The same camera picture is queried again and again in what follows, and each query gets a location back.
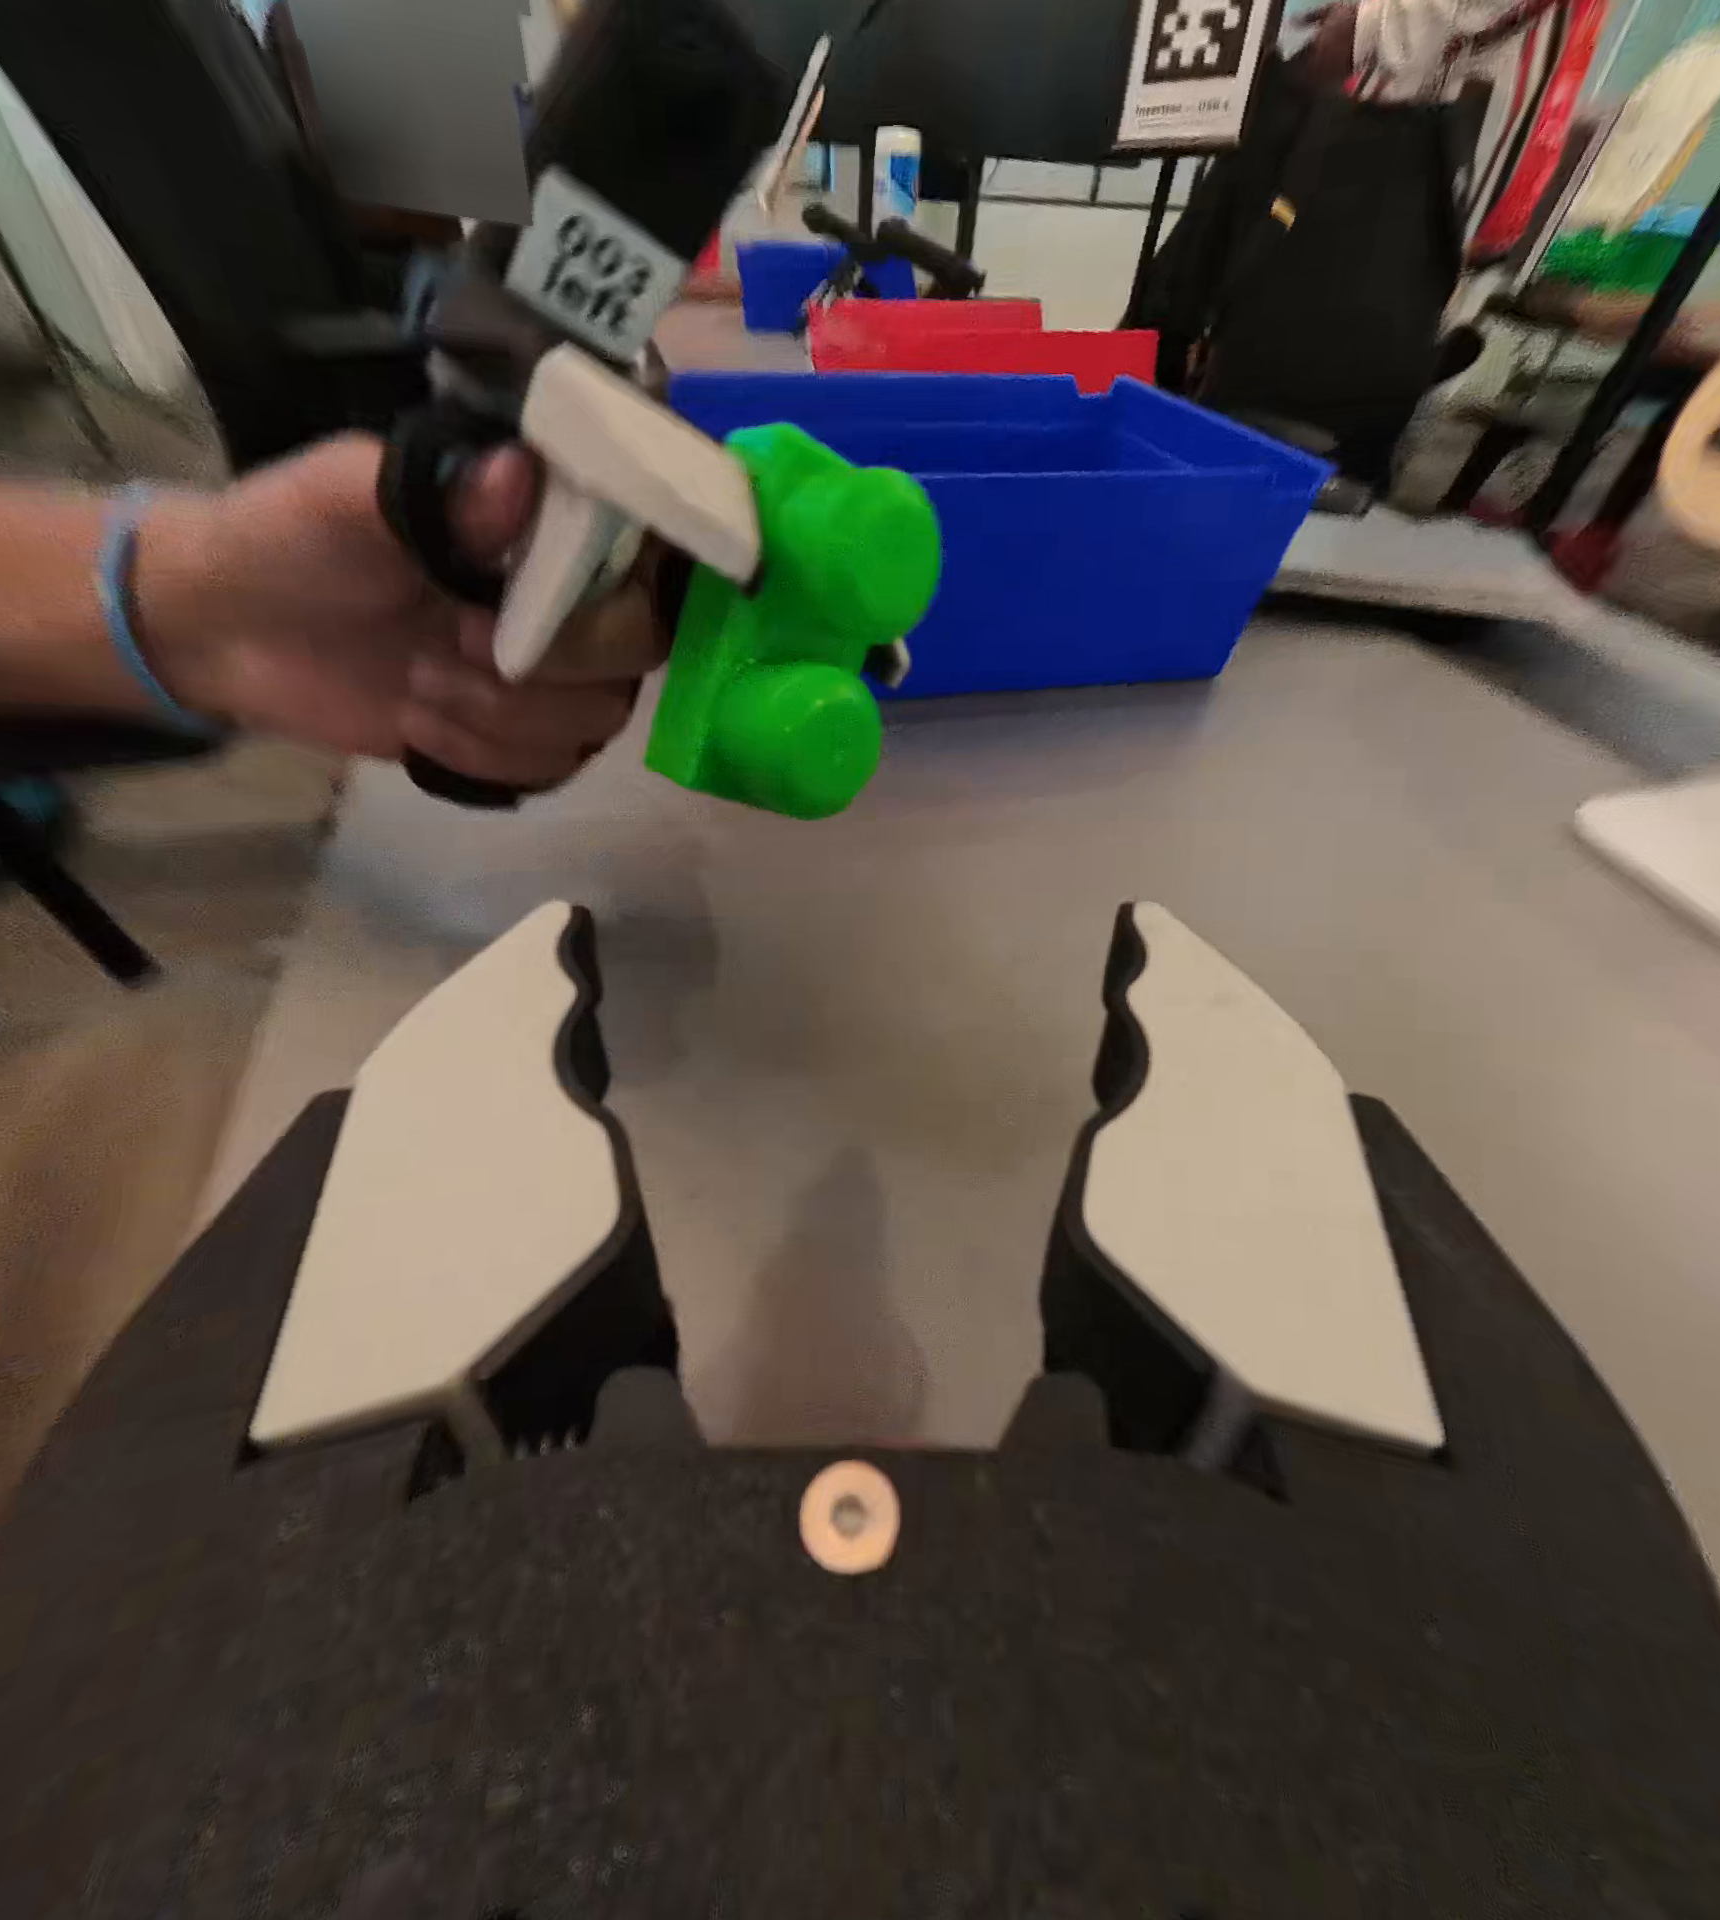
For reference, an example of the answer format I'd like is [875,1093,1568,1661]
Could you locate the green block with round pegs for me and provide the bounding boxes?
[647,423,945,822]

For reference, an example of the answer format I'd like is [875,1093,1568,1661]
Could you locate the person's left hand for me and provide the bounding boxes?
[148,433,653,798]

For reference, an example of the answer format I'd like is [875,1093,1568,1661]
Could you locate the small blue bin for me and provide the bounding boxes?
[735,240,923,335]

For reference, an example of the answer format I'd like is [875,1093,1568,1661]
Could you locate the marker sign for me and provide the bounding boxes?
[1112,0,1285,153]

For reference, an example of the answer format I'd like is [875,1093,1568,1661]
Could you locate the blue plastic bin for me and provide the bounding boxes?
[666,372,1333,702]

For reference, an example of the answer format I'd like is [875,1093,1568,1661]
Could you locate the red bin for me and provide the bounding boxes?
[806,298,1160,390]

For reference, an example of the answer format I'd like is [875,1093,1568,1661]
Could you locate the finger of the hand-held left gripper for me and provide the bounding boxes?
[518,345,763,587]
[491,487,639,685]

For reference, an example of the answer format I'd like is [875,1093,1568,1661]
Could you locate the large black screen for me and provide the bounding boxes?
[816,0,1134,158]

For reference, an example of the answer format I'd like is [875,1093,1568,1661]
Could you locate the blue wristband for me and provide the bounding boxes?
[97,480,209,737]

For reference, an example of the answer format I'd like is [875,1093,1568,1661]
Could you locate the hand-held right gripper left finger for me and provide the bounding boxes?
[248,899,675,1464]

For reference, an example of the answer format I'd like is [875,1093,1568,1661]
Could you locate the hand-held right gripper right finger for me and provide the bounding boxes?
[1045,899,1447,1464]

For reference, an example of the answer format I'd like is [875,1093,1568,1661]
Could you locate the black metal stand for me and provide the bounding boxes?
[801,201,985,301]

